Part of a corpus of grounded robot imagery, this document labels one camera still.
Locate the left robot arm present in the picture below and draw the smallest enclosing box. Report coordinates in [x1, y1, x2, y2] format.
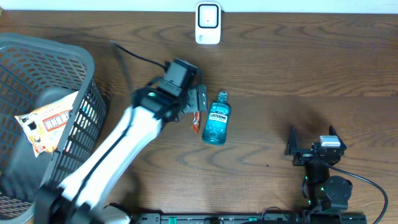
[34, 58, 205, 223]

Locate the blue Listerine mouthwash bottle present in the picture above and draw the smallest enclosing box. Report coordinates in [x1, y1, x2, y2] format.
[202, 90, 231, 145]

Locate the yellow snack bag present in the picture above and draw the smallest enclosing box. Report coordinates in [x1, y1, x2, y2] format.
[15, 91, 78, 157]

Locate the white barcode scanner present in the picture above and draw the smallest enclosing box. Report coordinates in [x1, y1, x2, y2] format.
[195, 2, 221, 45]

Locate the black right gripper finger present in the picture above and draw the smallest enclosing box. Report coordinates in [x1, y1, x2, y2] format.
[284, 126, 299, 156]
[329, 126, 347, 151]

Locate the dark grey plastic basket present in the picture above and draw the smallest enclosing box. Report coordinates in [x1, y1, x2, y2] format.
[1, 33, 106, 223]

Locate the orange red snack stick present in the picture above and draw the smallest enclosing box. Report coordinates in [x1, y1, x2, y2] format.
[192, 111, 200, 134]

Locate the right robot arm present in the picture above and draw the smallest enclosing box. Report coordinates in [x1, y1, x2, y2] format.
[284, 126, 353, 213]

